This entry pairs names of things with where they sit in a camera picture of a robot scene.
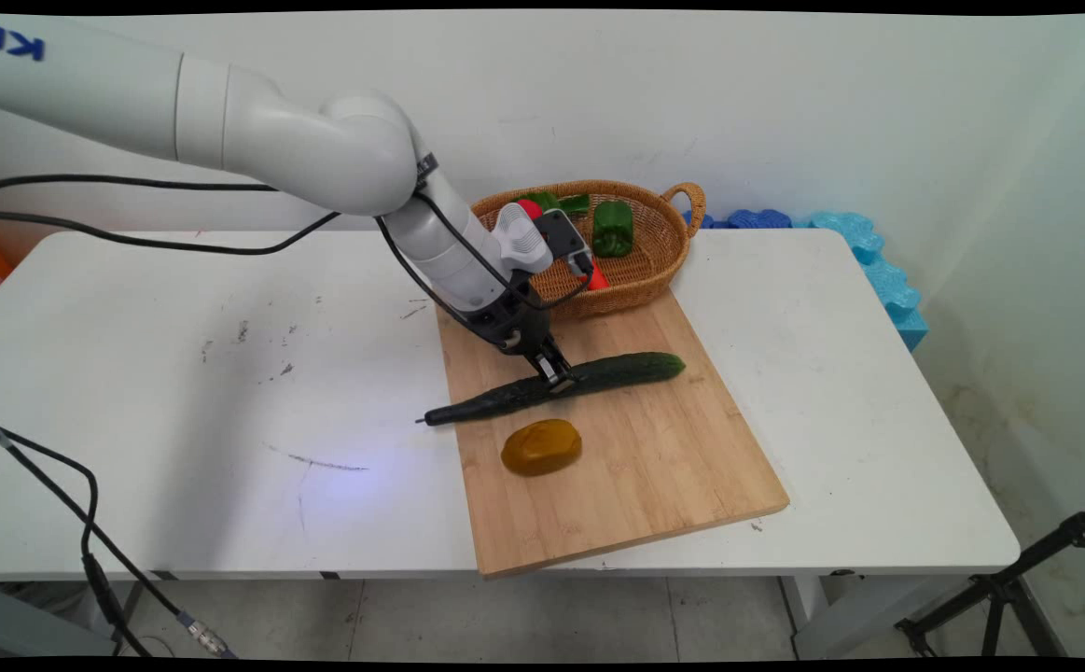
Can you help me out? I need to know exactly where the light blue foam block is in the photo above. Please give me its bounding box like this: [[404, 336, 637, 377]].
[[792, 211, 931, 353]]

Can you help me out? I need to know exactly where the woven wicker basket with handle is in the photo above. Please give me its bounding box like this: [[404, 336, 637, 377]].
[[469, 179, 708, 321]]

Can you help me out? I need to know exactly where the bamboo cutting board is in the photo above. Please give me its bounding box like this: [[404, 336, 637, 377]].
[[434, 286, 792, 581]]

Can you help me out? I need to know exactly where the green bell pepper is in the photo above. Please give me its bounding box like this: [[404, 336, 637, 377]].
[[591, 199, 636, 259]]

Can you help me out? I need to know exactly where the black cable with loop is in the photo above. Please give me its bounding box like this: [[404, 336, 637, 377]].
[[374, 181, 591, 315]]

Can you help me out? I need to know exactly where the dark blue foam block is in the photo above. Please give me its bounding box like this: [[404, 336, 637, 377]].
[[681, 208, 793, 231]]

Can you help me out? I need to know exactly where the black tripod stand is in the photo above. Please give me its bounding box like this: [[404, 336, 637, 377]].
[[895, 496, 1085, 660]]

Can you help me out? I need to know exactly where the long dark green cucumber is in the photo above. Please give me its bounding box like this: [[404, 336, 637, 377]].
[[415, 351, 688, 428]]

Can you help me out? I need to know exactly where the brown potato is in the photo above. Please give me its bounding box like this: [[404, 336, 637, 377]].
[[501, 418, 585, 478]]

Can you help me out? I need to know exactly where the white table leg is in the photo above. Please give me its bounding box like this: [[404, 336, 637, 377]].
[[778, 573, 883, 660]]

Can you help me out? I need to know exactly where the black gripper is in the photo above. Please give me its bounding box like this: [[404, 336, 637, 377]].
[[452, 289, 577, 389]]

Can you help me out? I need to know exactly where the green leafy vegetable toy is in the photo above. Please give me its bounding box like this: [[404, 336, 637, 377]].
[[528, 190, 591, 217]]

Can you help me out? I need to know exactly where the black cable with metal plug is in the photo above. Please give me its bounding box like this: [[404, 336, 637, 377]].
[[0, 404, 237, 660]]

